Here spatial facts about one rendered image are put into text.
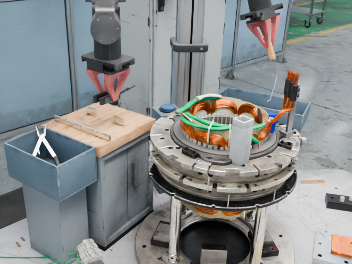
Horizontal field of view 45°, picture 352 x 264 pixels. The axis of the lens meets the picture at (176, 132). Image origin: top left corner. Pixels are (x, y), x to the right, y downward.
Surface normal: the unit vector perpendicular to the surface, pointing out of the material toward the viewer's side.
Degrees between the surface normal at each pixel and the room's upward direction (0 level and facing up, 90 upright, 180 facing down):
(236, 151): 90
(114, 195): 90
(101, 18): 91
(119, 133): 0
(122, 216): 90
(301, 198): 0
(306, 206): 0
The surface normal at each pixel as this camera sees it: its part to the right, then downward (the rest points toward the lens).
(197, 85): 0.14, 0.44
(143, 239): 0.04, -0.90
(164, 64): 0.70, 0.33
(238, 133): -0.71, 0.28
